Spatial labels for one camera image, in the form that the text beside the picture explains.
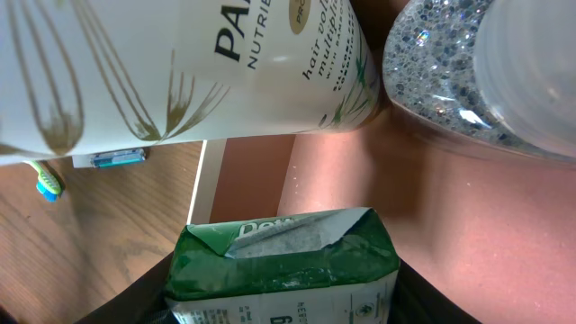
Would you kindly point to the blue disposable razor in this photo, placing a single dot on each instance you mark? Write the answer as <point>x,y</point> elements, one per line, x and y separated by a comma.
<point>110,159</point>

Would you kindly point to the white Pantene tube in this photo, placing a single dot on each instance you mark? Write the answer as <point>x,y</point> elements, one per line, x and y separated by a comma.
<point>88,76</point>

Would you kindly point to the purple hand soap pump bottle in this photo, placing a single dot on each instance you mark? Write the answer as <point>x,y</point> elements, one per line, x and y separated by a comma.
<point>486,78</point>

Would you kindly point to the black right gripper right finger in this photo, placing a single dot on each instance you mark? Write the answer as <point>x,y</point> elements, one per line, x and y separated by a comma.
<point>416,301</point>

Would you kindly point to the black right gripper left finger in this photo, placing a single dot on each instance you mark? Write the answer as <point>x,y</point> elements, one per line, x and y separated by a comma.
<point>142,302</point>

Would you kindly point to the green white toothbrush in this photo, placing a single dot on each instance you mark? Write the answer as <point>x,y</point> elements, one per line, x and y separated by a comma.
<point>47,184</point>

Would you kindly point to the white box pink interior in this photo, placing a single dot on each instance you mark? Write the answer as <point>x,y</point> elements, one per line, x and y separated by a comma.
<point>495,235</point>

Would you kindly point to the green white soap packet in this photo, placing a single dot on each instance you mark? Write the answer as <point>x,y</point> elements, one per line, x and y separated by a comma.
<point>335,266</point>

